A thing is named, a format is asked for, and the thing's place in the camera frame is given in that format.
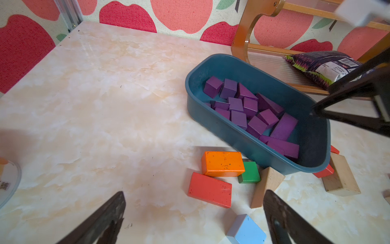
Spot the purple wedge block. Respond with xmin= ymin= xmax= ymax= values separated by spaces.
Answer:
xmin=236 ymin=83 xmax=258 ymax=101

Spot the left aluminium frame post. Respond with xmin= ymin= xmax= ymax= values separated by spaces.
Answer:
xmin=54 ymin=0 xmax=83 ymax=33

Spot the natural wood short block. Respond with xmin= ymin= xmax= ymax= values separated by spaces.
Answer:
xmin=322 ymin=153 xmax=361 ymax=197

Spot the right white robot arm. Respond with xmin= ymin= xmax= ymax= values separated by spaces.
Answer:
xmin=312 ymin=1 xmax=390 ymax=137

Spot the natural wood triangle block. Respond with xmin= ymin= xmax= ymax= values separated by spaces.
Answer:
xmin=250 ymin=167 xmax=285 ymax=209

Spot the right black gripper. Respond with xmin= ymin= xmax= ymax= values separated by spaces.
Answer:
xmin=311 ymin=54 xmax=390 ymax=137

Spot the wooden three-tier shelf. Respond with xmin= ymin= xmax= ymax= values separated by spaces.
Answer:
xmin=232 ymin=1 xmax=390 ymax=95

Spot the purple cube pile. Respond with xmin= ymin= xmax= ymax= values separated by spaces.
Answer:
xmin=246 ymin=116 xmax=268 ymax=138
xmin=242 ymin=97 xmax=258 ymax=119

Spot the green block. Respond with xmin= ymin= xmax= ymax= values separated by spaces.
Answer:
xmin=238 ymin=161 xmax=261 ymax=184

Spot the lone purple cube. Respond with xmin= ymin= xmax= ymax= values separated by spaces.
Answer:
xmin=257 ymin=109 xmax=279 ymax=129

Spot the orange block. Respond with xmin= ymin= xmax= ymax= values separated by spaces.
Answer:
xmin=201 ymin=151 xmax=245 ymax=177

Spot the natural wood long block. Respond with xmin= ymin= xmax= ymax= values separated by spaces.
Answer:
xmin=382 ymin=189 xmax=390 ymax=204

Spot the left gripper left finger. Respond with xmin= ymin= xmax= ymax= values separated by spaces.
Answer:
xmin=58 ymin=191 xmax=126 ymax=244

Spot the purple snack bag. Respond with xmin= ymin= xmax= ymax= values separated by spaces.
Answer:
xmin=284 ymin=51 xmax=362 ymax=90

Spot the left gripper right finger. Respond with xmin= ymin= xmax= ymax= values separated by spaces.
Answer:
xmin=263 ymin=190 xmax=331 ymax=244

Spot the teal plastic storage bin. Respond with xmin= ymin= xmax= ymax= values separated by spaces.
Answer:
xmin=185 ymin=54 xmax=331 ymax=175

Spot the purple triangle block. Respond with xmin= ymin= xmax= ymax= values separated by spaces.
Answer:
xmin=256 ymin=93 xmax=284 ymax=118

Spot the red arch block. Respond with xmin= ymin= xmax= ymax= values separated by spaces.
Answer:
xmin=313 ymin=145 xmax=340 ymax=179

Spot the light blue block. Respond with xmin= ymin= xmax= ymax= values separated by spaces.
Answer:
xmin=226 ymin=214 xmax=267 ymax=244

